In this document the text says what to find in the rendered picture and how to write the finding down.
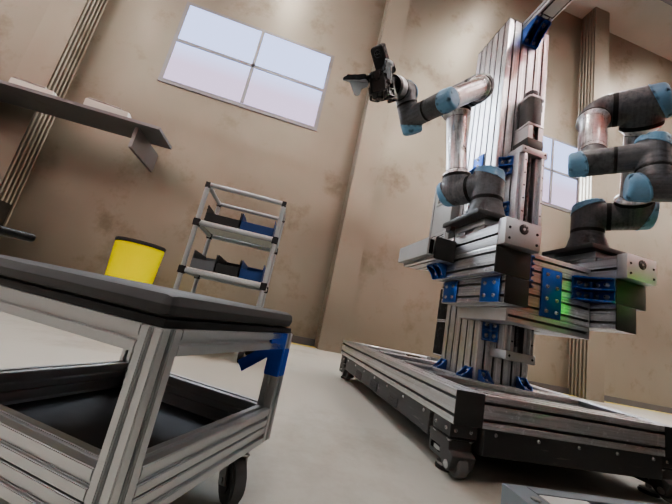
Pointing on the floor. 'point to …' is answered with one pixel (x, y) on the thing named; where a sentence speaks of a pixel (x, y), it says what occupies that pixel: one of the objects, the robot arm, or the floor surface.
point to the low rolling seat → (131, 391)
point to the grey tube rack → (222, 272)
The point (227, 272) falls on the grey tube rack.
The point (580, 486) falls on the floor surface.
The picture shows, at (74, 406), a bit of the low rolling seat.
